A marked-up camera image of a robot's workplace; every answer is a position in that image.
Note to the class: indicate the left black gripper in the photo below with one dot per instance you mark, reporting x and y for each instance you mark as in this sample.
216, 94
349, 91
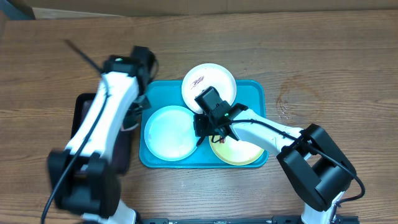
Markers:
145, 104

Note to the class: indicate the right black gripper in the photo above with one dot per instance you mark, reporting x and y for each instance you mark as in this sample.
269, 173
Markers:
203, 130

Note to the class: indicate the light blue plate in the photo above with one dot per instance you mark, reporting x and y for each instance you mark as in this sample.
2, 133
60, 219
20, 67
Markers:
169, 133

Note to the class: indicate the yellow green plate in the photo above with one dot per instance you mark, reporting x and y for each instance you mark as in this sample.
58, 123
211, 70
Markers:
233, 152

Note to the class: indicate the white plate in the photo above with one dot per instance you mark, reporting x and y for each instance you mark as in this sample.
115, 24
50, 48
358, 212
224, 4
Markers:
201, 77

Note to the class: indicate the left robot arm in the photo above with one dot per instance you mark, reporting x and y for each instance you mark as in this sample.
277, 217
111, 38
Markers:
84, 181

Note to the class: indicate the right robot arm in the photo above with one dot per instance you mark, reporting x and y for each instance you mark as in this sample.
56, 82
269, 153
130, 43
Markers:
316, 167

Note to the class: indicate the black rectangular tray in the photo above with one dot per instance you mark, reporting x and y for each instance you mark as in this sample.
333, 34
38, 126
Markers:
122, 146

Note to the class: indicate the teal plastic tray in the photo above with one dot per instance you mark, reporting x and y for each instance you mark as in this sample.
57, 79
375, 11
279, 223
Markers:
163, 93

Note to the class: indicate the cardboard backdrop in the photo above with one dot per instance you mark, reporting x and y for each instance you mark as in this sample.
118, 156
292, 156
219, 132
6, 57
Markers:
199, 7

